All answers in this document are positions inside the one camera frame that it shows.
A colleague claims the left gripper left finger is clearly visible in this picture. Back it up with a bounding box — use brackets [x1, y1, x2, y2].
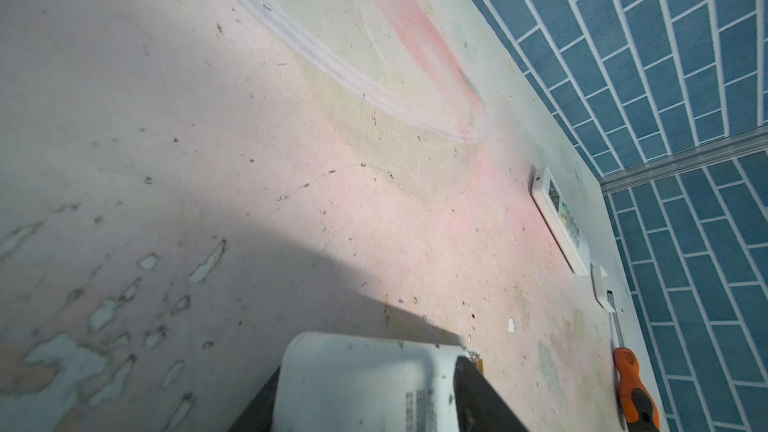
[228, 368, 280, 432]

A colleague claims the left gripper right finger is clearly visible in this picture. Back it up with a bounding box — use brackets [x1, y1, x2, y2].
[453, 356, 528, 432]

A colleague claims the orange black screwdriver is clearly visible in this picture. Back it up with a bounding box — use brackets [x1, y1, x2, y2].
[607, 291, 660, 432]

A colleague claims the white remote with display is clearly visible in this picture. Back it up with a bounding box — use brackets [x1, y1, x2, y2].
[531, 167, 591, 276]

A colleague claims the white battery cover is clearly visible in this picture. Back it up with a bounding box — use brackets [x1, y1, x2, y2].
[591, 264, 616, 313]

